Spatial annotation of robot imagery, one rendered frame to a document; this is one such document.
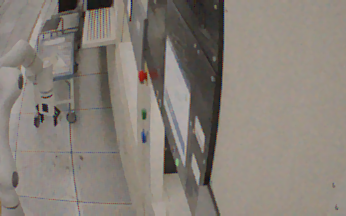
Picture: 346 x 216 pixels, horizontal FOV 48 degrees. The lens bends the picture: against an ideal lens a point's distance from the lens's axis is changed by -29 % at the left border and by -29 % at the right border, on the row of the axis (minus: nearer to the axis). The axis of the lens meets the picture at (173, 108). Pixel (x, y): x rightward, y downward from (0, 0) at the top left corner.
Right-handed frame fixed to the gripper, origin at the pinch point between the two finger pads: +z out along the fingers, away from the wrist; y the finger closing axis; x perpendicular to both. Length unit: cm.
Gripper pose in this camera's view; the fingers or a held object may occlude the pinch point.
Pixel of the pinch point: (48, 121)
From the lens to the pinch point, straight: 220.5
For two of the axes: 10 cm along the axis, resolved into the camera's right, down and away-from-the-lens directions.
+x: 2.6, -5.0, 8.3
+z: -0.4, 8.5, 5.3
